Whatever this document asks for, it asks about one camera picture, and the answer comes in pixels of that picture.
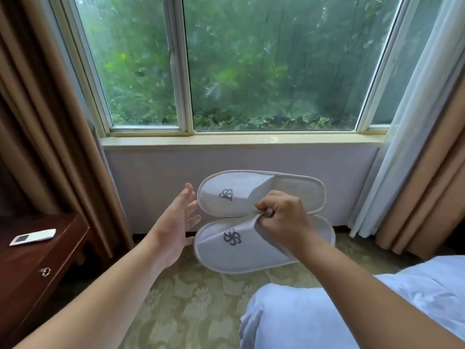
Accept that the white slipper with grey emblem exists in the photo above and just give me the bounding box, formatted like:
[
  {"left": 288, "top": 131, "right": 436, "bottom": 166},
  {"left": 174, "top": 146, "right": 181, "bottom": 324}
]
[
  {"left": 196, "top": 170, "right": 328, "bottom": 218},
  {"left": 193, "top": 214, "right": 336, "bottom": 275}
]

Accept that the green foliage outside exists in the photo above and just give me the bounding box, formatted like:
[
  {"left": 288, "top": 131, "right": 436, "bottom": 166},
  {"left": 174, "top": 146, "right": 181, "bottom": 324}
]
[{"left": 74, "top": 0, "right": 404, "bottom": 131}]

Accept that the person's left hand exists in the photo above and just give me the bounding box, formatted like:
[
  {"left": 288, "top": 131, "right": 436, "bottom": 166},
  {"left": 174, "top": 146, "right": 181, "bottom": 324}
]
[{"left": 147, "top": 182, "right": 202, "bottom": 270}]

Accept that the sheer white curtain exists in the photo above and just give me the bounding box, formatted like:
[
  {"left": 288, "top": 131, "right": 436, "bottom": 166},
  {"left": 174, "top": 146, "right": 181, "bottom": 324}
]
[{"left": 347, "top": 0, "right": 465, "bottom": 239}]

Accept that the dark wooden nightstand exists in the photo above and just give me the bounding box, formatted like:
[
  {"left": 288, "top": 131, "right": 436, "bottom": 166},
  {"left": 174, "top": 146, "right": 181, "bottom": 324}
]
[{"left": 0, "top": 213, "right": 91, "bottom": 349}]

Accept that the person's right forearm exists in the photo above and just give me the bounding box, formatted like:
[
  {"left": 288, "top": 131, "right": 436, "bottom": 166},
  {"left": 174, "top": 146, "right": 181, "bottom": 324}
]
[{"left": 296, "top": 238, "right": 465, "bottom": 349}]

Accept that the person's left forearm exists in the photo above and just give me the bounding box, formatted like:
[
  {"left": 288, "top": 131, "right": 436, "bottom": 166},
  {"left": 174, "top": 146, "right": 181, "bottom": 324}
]
[{"left": 13, "top": 236, "right": 166, "bottom": 349}]

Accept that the white bed sheet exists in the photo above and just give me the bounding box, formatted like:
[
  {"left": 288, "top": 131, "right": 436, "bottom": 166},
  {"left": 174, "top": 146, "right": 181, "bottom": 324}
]
[{"left": 239, "top": 255, "right": 465, "bottom": 349}]

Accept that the person's right hand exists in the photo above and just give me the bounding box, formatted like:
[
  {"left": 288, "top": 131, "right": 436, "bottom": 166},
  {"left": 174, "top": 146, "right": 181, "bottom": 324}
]
[{"left": 254, "top": 190, "right": 321, "bottom": 261}]

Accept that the cream window sill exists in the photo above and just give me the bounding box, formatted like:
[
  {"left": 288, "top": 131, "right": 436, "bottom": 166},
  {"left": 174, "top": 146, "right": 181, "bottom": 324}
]
[{"left": 99, "top": 133, "right": 388, "bottom": 148}]

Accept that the white framed window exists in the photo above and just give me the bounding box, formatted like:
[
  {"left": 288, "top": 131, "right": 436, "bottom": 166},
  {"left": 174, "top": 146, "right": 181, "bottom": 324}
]
[{"left": 49, "top": 0, "right": 447, "bottom": 137}]

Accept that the white remote control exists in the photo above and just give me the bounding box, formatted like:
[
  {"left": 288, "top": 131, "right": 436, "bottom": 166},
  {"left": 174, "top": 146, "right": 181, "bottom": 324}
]
[{"left": 9, "top": 229, "right": 57, "bottom": 247}]

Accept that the brown curtain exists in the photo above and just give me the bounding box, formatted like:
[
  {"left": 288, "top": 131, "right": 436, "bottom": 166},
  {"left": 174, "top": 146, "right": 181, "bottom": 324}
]
[
  {"left": 374, "top": 72, "right": 465, "bottom": 261},
  {"left": 0, "top": 0, "right": 135, "bottom": 264}
]

